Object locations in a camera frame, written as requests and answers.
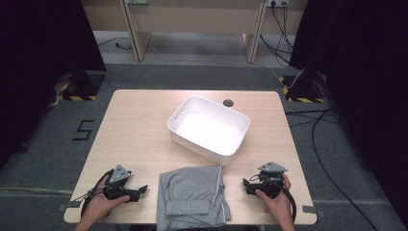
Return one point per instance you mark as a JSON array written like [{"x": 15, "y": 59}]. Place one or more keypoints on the person's right hand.
[{"x": 280, "y": 205}]

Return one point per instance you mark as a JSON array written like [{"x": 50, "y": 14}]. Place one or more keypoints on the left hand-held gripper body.
[{"x": 120, "y": 174}]

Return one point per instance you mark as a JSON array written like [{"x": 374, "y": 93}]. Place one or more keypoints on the black stand base striped tape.
[
  {"x": 83, "y": 88},
  {"x": 303, "y": 89}
]

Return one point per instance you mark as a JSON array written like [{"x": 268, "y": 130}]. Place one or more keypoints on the grey pants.
[{"x": 192, "y": 195}]

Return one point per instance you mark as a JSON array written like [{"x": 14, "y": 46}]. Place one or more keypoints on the black curtain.
[
  {"x": 38, "y": 48},
  {"x": 369, "y": 64}
]

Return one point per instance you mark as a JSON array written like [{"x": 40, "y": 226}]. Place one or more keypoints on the person's left hand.
[{"x": 97, "y": 207}]

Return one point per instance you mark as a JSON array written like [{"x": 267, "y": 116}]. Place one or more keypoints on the light wooden desk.
[{"x": 195, "y": 16}]

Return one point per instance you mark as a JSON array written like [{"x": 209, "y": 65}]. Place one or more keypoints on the black tape strip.
[
  {"x": 69, "y": 205},
  {"x": 312, "y": 210}
]

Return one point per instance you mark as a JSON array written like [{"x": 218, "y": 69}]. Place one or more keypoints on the white plastic bin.
[{"x": 208, "y": 131}]

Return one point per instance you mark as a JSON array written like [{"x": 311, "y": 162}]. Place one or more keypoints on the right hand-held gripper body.
[{"x": 272, "y": 167}]

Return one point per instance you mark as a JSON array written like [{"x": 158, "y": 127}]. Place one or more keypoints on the white wall socket with plugs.
[{"x": 278, "y": 2}]

